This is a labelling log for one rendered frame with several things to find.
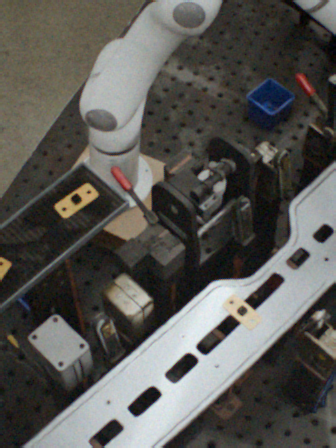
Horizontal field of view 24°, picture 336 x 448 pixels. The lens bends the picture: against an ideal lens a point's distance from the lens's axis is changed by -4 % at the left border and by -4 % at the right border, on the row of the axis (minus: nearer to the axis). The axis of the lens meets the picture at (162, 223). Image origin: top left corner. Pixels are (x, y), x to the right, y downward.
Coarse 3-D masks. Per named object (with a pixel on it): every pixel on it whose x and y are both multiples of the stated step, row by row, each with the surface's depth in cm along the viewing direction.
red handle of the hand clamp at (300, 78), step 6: (300, 78) 175; (300, 84) 176; (306, 84) 175; (306, 90) 176; (312, 90) 176; (312, 96) 176; (312, 102) 177; (318, 102) 176; (318, 108) 177; (324, 108) 177; (324, 114) 177
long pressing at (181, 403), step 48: (288, 240) 169; (240, 288) 164; (288, 288) 164; (192, 336) 158; (240, 336) 158; (96, 384) 152; (144, 384) 153; (192, 384) 153; (48, 432) 147; (96, 432) 147; (144, 432) 147
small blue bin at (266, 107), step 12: (264, 84) 222; (276, 84) 221; (252, 96) 221; (264, 96) 226; (276, 96) 225; (288, 96) 221; (252, 108) 221; (264, 108) 216; (276, 108) 226; (288, 108) 221; (264, 120) 220; (276, 120) 221
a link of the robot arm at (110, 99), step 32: (160, 0) 139; (192, 0) 134; (128, 32) 157; (160, 32) 148; (192, 32) 140; (128, 64) 158; (160, 64) 159; (96, 96) 163; (128, 96) 163; (96, 128) 169
